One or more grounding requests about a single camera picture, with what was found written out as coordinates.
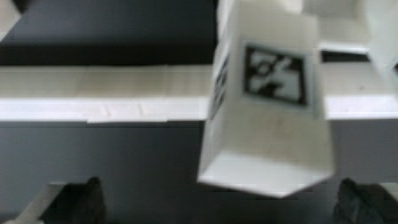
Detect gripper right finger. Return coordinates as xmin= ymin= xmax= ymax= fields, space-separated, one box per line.
xmin=332 ymin=178 xmax=398 ymax=224

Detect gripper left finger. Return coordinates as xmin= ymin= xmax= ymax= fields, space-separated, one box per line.
xmin=10 ymin=177 xmax=106 ymax=224

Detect white chair leg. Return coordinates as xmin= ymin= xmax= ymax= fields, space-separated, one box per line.
xmin=197 ymin=0 xmax=334 ymax=198
xmin=364 ymin=0 xmax=398 ymax=87

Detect white chair seat part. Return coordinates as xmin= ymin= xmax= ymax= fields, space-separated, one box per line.
xmin=300 ymin=0 xmax=398 ymax=54

